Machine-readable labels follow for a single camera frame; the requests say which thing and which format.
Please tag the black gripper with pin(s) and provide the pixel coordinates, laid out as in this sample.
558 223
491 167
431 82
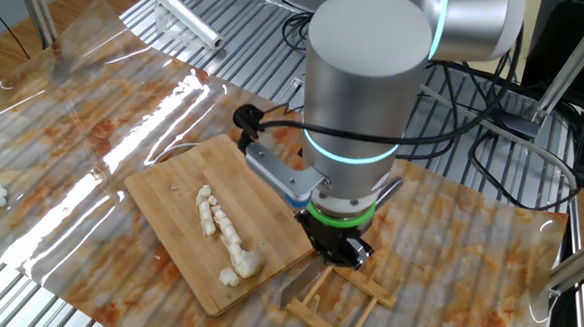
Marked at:
331 241

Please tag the steel cleaver knife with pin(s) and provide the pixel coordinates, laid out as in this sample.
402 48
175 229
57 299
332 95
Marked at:
298 283

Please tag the white scallion stalk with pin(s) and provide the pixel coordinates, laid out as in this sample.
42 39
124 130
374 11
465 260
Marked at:
236 249

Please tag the chopped white scallion piece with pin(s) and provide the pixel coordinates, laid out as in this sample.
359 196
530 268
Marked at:
228 277

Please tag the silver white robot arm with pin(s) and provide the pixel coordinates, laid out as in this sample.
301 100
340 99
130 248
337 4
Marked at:
363 89

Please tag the wooden peg rack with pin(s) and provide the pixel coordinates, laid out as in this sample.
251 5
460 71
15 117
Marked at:
373 287

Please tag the wooden cutting board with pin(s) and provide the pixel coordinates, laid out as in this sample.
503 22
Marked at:
175 229

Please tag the small scallion skin scrap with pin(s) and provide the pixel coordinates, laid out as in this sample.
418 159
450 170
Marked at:
157 257
174 187

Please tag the black power adapter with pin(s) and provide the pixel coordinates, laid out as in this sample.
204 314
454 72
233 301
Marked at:
517 124

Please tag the clear film roll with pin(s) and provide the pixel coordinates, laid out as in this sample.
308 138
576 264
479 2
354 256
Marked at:
189 18

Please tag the marble pattern plastic mat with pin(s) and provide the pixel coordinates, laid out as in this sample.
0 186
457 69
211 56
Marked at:
94 119

